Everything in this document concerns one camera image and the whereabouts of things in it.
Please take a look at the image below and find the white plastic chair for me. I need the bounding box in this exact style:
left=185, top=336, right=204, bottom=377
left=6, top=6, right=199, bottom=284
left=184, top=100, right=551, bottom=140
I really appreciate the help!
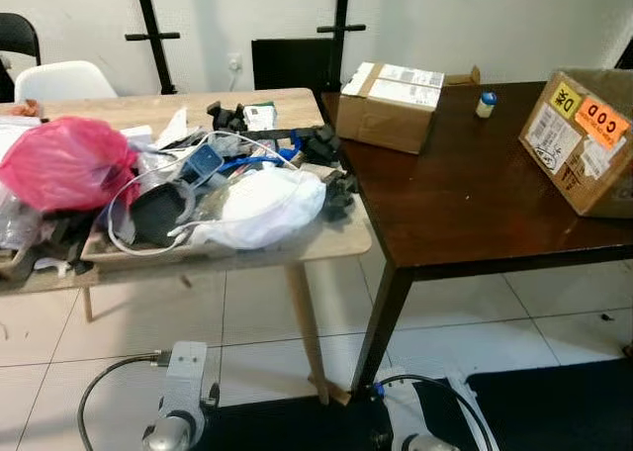
left=14, top=60, right=119, bottom=104

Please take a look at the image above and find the black upright stand pole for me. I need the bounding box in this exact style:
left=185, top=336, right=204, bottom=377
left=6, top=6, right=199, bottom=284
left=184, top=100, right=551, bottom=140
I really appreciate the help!
left=316, top=0, right=368, bottom=88

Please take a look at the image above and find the clear plastic bag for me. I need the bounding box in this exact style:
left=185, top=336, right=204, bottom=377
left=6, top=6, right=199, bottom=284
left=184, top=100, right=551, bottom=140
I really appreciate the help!
left=0, top=189, right=46, bottom=253

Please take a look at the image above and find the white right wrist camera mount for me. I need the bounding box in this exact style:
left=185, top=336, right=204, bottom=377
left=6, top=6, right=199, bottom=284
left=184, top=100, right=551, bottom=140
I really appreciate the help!
left=376, top=370, right=429, bottom=443

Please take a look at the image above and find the dark brown wooden table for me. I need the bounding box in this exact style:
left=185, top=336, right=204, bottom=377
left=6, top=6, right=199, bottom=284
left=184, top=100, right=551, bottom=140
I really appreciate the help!
left=321, top=80, right=633, bottom=393

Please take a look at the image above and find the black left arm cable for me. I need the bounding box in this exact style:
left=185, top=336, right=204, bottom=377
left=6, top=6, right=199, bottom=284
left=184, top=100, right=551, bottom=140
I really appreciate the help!
left=77, top=351, right=165, bottom=451

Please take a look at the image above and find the light wooden table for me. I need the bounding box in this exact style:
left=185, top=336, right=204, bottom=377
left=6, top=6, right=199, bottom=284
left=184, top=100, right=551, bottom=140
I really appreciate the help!
left=0, top=88, right=375, bottom=406

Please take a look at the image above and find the blue cable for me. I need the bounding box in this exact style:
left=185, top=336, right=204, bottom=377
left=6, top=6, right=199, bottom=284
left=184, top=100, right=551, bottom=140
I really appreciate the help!
left=222, top=130, right=304, bottom=174

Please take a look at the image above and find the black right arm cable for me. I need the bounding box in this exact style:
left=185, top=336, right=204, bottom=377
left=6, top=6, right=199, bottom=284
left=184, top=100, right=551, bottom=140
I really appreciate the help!
left=371, top=374, right=497, bottom=451

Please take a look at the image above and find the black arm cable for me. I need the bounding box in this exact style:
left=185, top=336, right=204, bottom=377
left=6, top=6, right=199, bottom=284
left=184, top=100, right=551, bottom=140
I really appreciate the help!
left=371, top=374, right=497, bottom=451
left=77, top=351, right=165, bottom=451

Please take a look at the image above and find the black chair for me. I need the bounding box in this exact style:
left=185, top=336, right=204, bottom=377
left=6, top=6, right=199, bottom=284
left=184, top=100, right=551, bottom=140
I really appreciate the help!
left=0, top=13, right=43, bottom=102

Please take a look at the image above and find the cardboard box with white label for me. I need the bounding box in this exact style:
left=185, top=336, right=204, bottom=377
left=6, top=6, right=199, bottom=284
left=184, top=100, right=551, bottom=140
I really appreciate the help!
left=335, top=61, right=447, bottom=155

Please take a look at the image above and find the brown cardboard piece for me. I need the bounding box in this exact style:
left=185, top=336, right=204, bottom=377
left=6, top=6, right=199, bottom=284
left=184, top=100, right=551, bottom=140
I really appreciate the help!
left=444, top=66, right=483, bottom=87

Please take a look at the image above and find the black round flat item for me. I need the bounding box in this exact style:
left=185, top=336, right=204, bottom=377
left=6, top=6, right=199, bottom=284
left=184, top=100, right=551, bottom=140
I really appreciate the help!
left=129, top=184, right=197, bottom=247

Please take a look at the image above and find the small white bottle blue cap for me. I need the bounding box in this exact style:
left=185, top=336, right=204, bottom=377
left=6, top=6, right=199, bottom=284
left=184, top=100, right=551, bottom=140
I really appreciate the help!
left=476, top=91, right=498, bottom=120

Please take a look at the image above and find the small blue box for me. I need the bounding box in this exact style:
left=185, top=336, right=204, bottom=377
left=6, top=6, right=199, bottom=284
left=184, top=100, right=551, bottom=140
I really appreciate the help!
left=183, top=142, right=225, bottom=181

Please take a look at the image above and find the black floor mat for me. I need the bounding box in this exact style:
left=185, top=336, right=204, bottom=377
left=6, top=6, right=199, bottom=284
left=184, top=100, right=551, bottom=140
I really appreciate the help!
left=193, top=357, right=633, bottom=451

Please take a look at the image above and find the black slanted stand pole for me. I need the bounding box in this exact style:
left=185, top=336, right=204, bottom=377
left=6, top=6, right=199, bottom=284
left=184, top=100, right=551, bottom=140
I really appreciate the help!
left=126, top=0, right=182, bottom=96

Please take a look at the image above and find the cardboard box with orange sticker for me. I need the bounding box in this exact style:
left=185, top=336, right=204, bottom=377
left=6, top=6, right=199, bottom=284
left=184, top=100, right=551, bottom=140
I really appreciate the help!
left=518, top=68, right=633, bottom=220

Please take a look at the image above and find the small white green box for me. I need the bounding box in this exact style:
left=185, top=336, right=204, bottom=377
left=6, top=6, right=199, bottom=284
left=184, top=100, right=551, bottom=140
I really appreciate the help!
left=242, top=102, right=281, bottom=133

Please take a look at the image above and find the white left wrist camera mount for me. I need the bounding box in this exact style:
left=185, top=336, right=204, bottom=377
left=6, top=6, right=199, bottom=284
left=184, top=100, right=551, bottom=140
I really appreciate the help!
left=158, top=341, right=221, bottom=424

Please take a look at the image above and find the white plastic bag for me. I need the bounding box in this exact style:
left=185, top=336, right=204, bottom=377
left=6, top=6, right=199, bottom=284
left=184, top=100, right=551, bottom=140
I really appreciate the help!
left=170, top=166, right=328, bottom=252

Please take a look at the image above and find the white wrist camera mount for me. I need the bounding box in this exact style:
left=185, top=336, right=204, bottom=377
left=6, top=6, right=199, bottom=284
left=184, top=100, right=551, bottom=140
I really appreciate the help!
left=158, top=341, right=221, bottom=424
left=376, top=370, right=429, bottom=443

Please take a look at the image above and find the black flat panel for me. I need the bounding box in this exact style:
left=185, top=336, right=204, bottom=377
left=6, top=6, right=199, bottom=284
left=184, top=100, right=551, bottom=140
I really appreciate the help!
left=251, top=38, right=338, bottom=94

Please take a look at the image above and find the white looped cable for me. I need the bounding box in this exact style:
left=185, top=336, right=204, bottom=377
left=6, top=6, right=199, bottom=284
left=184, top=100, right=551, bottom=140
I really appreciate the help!
left=105, top=135, right=300, bottom=257

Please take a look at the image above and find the pink plastic bag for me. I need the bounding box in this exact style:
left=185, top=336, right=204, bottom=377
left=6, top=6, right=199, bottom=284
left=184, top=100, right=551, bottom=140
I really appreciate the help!
left=0, top=116, right=140, bottom=214

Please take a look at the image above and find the white paper sheet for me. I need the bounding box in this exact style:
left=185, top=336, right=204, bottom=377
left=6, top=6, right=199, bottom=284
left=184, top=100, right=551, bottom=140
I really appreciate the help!
left=153, top=107, right=195, bottom=151

